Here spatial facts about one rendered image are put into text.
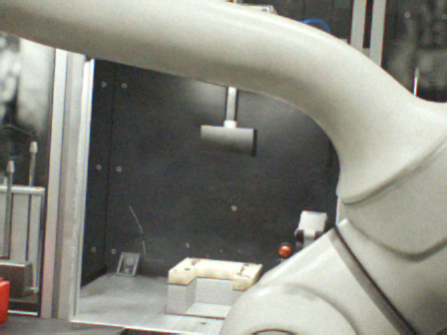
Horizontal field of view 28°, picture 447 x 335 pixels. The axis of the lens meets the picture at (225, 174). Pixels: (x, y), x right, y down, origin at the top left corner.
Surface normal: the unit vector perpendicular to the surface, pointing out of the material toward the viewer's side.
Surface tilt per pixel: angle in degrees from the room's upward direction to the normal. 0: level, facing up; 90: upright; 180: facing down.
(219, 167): 90
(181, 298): 90
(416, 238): 95
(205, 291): 90
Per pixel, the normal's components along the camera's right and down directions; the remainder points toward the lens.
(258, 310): -0.44, -0.84
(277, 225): -0.14, 0.04
